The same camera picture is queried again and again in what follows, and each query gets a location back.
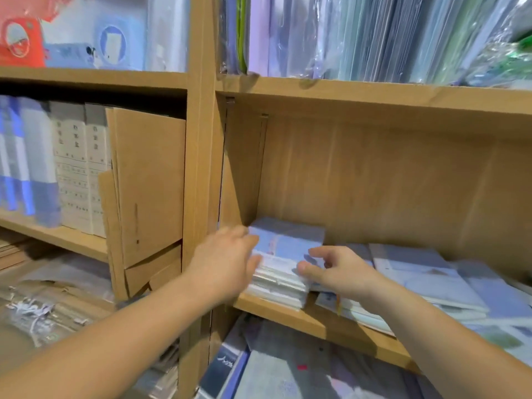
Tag wooden shelf unit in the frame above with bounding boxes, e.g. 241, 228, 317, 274
0, 0, 532, 399

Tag row of blue white binders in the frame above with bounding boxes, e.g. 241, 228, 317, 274
0, 95, 61, 228

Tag pile of small notebooks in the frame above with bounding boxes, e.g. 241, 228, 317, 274
314, 242, 532, 366

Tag stack of large blue notebooks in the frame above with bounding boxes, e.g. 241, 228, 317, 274
245, 216, 327, 311

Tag stack of green edged packets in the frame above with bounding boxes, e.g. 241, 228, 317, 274
465, 8, 532, 90

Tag person's right hand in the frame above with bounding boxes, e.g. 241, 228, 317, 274
296, 245, 385, 304

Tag red packaged item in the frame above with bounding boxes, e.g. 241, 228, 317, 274
0, 0, 76, 69

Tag white file boxes row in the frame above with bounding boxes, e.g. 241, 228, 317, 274
48, 99, 113, 238

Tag person's right forearm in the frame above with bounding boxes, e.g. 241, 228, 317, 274
361, 278, 532, 399

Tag stack of flat wrapped packets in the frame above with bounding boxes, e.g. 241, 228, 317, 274
0, 228, 117, 350

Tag blue white packaged items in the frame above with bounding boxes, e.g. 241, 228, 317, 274
42, 0, 192, 73

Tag person's left forearm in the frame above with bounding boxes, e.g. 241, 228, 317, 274
0, 278, 209, 399

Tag row of patterned notebooks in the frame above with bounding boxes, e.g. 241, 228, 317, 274
195, 315, 442, 399

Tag row of plastic wrapped folders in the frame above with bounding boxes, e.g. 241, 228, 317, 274
220, 0, 516, 85

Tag person's left hand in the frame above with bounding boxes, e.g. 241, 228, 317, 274
185, 226, 263, 304

